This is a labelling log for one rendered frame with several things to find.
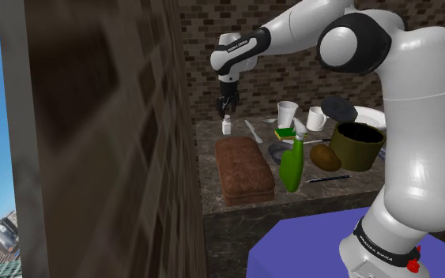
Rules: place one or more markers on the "white plastic knife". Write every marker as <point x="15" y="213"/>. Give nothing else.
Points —
<point x="253" y="132"/>

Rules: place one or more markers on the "olive green pot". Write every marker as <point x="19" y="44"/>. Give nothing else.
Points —
<point x="355" y="154"/>

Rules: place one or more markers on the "dark grey round lid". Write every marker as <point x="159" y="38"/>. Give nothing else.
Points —
<point x="338" y="109"/>

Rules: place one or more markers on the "tall white cup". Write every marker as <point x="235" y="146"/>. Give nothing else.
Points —
<point x="286" y="113"/>

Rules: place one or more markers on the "white mug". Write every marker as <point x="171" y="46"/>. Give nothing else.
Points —
<point x="315" y="120"/>

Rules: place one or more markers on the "brown bread loaf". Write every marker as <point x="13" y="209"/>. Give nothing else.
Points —
<point x="243" y="169"/>

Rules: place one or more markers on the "yellow green sponge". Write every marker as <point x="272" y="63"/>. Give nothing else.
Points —
<point x="285" y="134"/>

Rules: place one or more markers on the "white salt shaker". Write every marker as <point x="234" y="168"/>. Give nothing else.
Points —
<point x="226" y="126"/>

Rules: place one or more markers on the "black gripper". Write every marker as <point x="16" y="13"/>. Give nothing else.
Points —
<point x="228" y="89"/>

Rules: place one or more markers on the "dark grey bowl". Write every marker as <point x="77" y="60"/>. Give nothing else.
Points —
<point x="275" y="152"/>

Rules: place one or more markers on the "white plate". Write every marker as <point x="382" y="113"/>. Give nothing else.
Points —
<point x="372" y="117"/>

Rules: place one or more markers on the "thin silver black utensil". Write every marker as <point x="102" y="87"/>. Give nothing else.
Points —
<point x="317" y="141"/>

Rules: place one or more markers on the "blue robot stand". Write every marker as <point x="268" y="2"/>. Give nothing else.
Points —
<point x="303" y="246"/>

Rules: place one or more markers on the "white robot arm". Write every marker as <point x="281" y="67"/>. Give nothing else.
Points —
<point x="418" y="115"/>

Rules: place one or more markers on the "green spray bottle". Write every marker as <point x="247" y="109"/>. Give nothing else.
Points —
<point x="292" y="165"/>

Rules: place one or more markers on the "brown potato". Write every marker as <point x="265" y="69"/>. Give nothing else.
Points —
<point x="325" y="158"/>

